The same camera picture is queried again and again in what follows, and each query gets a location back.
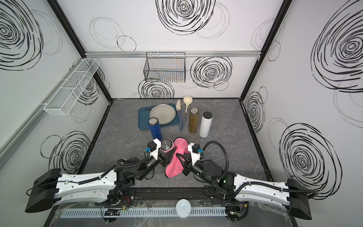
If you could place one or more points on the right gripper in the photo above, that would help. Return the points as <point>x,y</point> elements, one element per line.
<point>187,170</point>

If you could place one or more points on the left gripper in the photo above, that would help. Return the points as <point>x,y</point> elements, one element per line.
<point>166,160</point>

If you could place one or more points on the pink microfiber cloth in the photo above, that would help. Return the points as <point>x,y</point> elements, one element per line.
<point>175,167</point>

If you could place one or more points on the pink thermos steel lid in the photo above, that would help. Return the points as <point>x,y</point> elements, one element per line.
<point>167,148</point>

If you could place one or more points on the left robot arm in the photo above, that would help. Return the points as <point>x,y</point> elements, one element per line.
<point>54,188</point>

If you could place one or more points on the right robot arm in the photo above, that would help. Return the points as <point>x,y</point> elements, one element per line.
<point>234,187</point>

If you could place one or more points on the blue thermos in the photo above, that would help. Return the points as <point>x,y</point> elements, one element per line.
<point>155,129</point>

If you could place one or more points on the gold thermos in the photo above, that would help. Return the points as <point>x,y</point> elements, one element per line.
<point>193,120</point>

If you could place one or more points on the white thermos black lid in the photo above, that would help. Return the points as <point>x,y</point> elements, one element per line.
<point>205,125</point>

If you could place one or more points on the white round cap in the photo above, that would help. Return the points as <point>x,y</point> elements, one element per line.
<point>183,208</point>

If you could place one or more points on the grey round plate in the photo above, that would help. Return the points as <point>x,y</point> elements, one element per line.
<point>164,113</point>

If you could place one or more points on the teal plastic tray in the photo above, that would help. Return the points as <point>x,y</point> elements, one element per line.
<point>144,117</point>

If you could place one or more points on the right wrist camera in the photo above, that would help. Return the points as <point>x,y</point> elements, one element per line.
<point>195,152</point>

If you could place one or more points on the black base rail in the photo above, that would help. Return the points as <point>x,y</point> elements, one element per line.
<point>136,195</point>

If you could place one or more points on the cream spatula blue handle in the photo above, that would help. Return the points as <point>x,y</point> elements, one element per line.
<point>178,108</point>

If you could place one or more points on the cream ladle grey handle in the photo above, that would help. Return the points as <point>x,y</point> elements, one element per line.
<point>187,101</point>

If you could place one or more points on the white slotted cable duct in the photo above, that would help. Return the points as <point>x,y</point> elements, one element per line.
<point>143,212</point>

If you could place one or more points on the black wire basket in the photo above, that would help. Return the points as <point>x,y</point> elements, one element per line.
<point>170,69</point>

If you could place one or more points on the aluminium wall rail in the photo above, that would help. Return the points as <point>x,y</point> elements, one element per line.
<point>141,54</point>

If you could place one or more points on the white wire rack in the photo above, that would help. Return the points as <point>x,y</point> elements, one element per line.
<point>78,86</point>

